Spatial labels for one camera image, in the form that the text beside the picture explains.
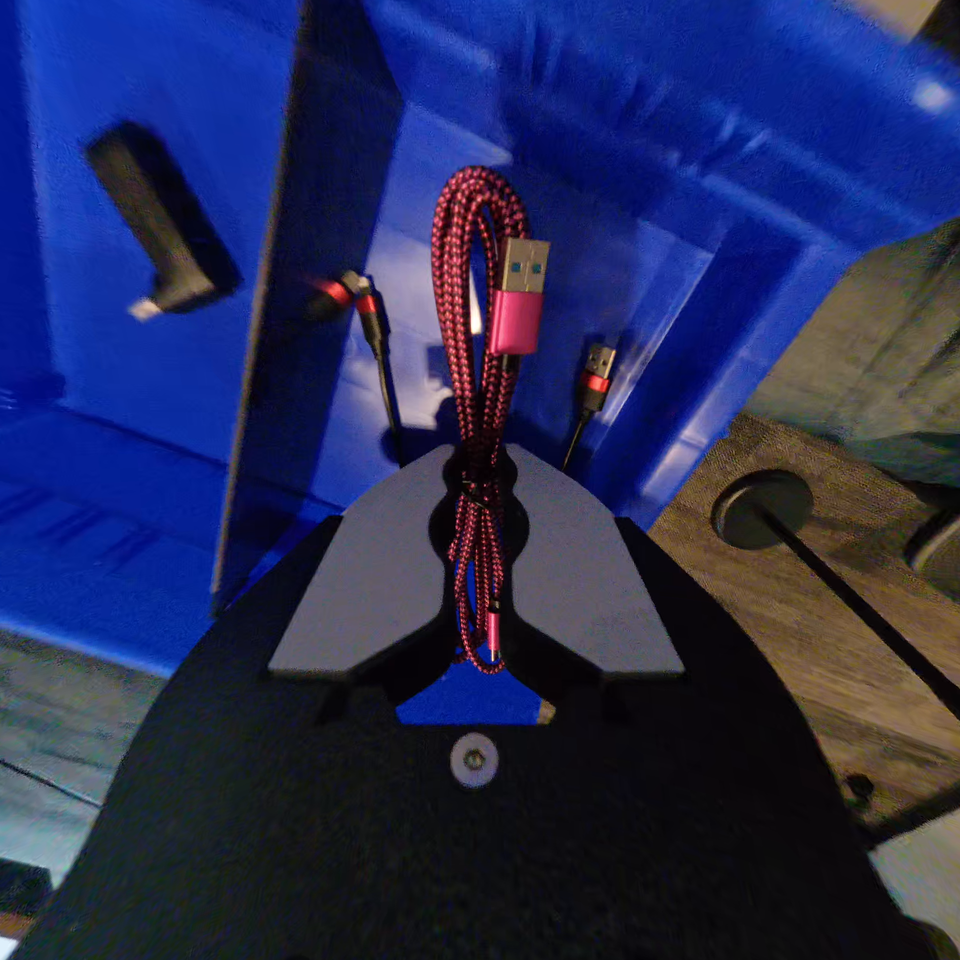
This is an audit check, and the black red usb cable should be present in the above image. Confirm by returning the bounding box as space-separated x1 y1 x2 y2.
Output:
303 268 619 475

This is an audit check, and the black chair base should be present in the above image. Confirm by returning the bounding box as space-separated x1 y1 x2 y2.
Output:
708 468 960 723

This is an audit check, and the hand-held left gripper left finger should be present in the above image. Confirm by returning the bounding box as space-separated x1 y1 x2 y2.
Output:
267 444 460 681

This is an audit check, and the black usb hub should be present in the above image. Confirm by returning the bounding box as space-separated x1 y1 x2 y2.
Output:
84 122 243 325

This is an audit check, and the blue plastic bin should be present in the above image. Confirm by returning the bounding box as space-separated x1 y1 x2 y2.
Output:
0 0 960 727

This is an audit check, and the red braided usb cable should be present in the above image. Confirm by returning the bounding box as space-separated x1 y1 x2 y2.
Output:
429 165 552 676

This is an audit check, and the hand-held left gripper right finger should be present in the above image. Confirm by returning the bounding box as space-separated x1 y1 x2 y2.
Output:
497 444 686 681

